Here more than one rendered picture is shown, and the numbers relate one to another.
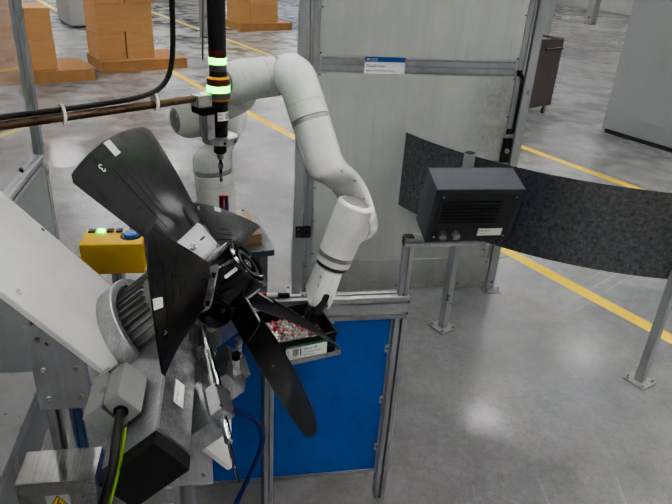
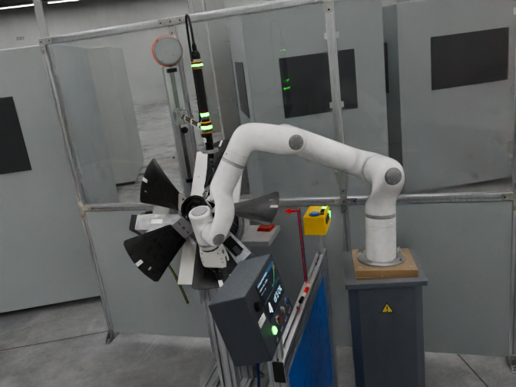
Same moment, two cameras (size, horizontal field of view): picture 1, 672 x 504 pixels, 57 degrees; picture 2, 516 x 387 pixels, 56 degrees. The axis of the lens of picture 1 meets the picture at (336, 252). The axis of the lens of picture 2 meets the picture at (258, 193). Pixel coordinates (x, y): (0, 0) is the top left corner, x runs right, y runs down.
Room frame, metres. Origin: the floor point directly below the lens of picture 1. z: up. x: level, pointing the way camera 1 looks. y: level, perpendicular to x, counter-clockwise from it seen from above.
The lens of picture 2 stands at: (2.31, -1.40, 1.83)
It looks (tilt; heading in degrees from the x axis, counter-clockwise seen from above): 16 degrees down; 119
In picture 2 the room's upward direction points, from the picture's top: 7 degrees counter-clockwise
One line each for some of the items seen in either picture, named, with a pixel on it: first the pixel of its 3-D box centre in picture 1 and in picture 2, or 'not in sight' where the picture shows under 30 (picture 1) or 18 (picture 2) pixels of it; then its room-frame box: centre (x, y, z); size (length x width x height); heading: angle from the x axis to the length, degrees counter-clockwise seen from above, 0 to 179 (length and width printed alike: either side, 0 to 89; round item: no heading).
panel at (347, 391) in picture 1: (261, 406); (313, 377); (1.57, 0.21, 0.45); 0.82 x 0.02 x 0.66; 101
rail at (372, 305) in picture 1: (261, 309); (305, 302); (1.57, 0.21, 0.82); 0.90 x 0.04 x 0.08; 101
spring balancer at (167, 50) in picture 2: not in sight; (167, 51); (0.68, 0.75, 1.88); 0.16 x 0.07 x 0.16; 46
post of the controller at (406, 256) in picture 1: (405, 265); (275, 332); (1.65, -0.21, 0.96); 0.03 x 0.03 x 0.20; 11
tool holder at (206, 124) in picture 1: (215, 117); (208, 140); (1.19, 0.25, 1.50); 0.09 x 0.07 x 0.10; 136
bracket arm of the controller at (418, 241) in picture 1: (441, 239); not in sight; (1.66, -0.31, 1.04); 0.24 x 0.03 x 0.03; 101
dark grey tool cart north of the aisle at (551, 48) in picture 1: (525, 73); not in sight; (7.85, -2.19, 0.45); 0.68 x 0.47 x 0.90; 38
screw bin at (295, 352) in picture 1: (289, 333); not in sight; (1.42, 0.11, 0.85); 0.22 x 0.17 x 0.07; 115
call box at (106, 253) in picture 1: (115, 252); (317, 221); (1.49, 0.60, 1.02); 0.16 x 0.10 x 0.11; 101
